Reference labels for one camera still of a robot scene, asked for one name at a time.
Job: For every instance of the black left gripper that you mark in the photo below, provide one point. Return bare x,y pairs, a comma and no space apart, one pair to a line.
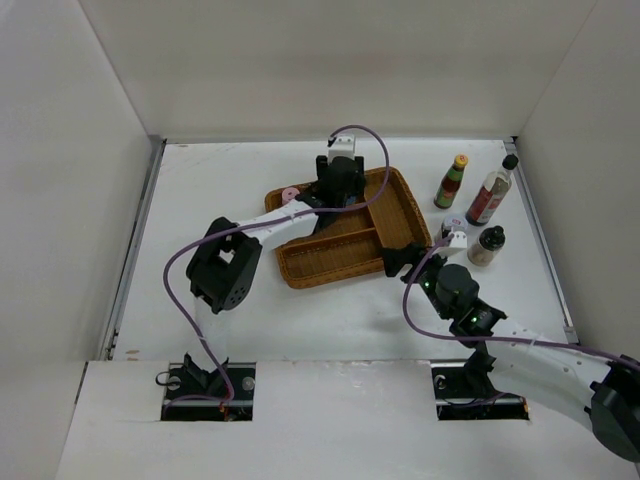
356,189

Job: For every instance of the brown wicker divided basket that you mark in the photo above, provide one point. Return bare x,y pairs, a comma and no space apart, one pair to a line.
352,245

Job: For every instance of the pink lid small jar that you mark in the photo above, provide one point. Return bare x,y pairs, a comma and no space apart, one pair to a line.
289,194

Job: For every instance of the green red sauce bottle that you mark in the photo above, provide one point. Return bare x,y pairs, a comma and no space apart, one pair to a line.
451,183

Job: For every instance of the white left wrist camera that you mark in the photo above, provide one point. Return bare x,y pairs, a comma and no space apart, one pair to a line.
341,145

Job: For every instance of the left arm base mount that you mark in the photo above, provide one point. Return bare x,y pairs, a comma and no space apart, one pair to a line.
193,394

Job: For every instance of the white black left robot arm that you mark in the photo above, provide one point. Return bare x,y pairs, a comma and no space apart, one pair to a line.
221,271

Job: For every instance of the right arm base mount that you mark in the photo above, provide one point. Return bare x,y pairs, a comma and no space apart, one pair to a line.
464,392

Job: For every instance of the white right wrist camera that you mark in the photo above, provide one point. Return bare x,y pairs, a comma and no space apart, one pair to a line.
458,241

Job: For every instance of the dark soy sauce bottle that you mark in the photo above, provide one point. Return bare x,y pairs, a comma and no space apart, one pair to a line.
492,192

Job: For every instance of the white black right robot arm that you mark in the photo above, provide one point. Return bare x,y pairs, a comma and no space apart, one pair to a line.
597,390

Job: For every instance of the black cap pepper shaker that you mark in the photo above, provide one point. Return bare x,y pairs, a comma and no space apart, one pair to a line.
486,247

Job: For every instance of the red white lid jar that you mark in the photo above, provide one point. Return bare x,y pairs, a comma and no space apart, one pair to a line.
450,224

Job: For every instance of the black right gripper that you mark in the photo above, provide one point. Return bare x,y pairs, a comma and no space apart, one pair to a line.
395,259

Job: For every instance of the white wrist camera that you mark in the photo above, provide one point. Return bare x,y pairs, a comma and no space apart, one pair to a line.
458,241
341,145

